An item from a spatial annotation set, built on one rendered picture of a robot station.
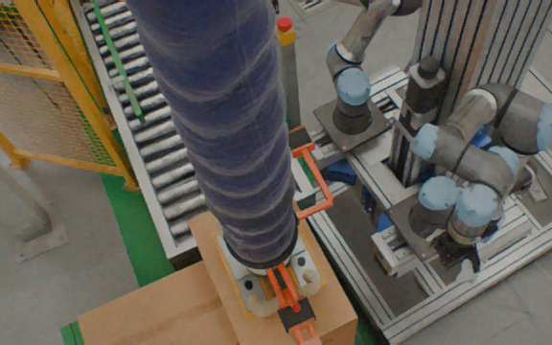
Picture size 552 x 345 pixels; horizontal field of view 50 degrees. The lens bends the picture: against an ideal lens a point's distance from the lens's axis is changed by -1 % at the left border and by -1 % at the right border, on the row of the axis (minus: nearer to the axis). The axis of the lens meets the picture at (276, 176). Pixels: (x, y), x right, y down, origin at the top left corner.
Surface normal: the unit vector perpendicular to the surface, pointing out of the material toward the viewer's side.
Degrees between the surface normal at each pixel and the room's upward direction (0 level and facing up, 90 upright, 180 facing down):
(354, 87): 7
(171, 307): 0
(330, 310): 0
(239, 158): 82
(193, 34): 93
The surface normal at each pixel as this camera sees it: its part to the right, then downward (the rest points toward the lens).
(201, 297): -0.07, -0.47
